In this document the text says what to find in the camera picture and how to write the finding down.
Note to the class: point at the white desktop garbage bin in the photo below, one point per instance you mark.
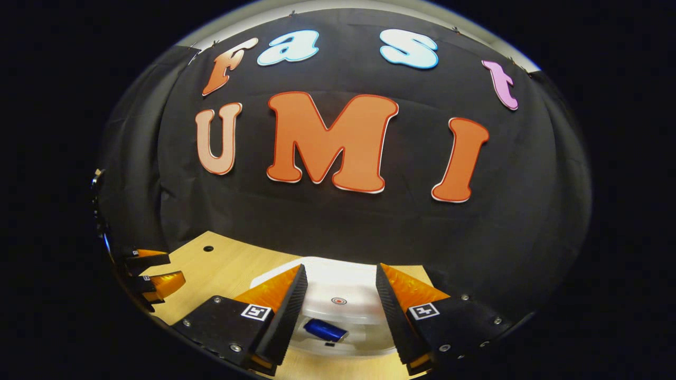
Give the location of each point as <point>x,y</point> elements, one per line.
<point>343,285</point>

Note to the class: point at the black backdrop cloth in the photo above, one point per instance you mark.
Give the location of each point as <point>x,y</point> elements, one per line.
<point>369,227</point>

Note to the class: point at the wooden desktop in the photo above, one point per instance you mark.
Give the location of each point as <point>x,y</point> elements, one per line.
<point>232,269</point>

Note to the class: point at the blue pop can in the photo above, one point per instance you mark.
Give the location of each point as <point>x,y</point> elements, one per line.
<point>323,330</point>

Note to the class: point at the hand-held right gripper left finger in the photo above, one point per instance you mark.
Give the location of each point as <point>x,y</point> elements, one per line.
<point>288,316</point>

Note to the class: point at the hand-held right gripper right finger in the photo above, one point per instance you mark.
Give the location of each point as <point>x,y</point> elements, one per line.
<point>393,316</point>

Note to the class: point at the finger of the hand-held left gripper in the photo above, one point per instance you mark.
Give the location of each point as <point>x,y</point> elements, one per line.
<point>142,285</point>
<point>153,260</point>

